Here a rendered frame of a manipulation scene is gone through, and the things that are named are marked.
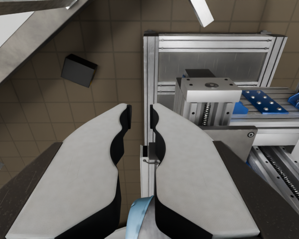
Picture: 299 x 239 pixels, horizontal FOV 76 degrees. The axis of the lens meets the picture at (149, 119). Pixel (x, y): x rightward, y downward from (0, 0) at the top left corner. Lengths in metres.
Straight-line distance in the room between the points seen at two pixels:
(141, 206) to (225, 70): 1.12
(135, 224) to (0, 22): 0.83
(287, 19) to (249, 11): 0.28
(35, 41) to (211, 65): 0.97
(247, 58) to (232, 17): 0.30
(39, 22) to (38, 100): 1.08
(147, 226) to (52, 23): 0.67
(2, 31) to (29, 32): 0.16
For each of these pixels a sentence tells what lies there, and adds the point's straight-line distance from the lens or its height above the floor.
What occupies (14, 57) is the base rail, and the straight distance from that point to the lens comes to 0.88.
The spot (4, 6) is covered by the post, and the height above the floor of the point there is 1.06.
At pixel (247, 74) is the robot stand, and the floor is 0.21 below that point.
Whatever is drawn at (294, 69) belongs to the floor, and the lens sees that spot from 1.88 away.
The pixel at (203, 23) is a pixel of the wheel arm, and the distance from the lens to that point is 0.60.
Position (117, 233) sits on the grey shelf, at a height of 0.13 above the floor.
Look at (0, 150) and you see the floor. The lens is 2.34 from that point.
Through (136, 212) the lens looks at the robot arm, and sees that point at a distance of 0.41.
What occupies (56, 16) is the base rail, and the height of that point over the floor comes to 0.70.
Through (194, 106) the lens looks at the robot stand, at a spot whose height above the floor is 0.99.
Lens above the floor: 1.42
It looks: 57 degrees down
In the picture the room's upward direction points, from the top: 178 degrees clockwise
